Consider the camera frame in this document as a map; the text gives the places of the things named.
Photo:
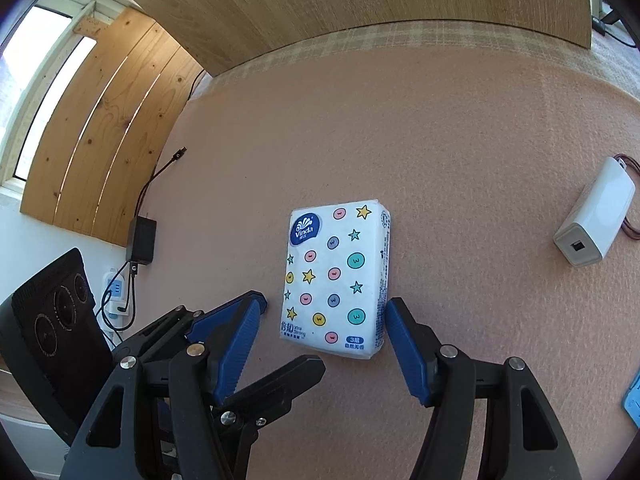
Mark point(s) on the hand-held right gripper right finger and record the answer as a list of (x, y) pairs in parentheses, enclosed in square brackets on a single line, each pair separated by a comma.
[(405, 355)]

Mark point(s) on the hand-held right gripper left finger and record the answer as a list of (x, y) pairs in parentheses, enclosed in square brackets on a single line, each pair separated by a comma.
[(235, 355)]

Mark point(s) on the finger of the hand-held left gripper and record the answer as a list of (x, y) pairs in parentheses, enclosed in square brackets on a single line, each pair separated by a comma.
[(205, 322), (285, 380)]

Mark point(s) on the patterned white tissue pack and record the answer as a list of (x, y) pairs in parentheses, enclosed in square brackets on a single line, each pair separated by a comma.
[(330, 280)]

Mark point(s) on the blue plastic phone stand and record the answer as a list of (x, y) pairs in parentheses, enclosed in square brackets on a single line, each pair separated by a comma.
[(634, 405)]

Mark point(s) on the white charger block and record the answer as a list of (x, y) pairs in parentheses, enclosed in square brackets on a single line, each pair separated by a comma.
[(595, 215)]

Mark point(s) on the white power strip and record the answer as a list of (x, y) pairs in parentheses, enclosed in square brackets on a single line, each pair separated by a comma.
[(116, 287)]

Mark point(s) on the black power adapter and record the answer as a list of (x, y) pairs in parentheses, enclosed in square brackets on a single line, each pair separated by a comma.
[(141, 240)]

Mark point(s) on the pine wood panel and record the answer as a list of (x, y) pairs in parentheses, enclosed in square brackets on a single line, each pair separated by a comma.
[(100, 135)]

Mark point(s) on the white framed window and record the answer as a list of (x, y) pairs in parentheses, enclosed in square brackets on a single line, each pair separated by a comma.
[(45, 75)]

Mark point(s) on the white checked cloth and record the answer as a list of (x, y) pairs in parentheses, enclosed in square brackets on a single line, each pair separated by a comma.
[(450, 40)]

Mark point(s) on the light oak board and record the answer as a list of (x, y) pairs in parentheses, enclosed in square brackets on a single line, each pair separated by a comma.
[(350, 0)]

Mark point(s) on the black power strip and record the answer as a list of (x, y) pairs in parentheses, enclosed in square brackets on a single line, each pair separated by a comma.
[(598, 25)]

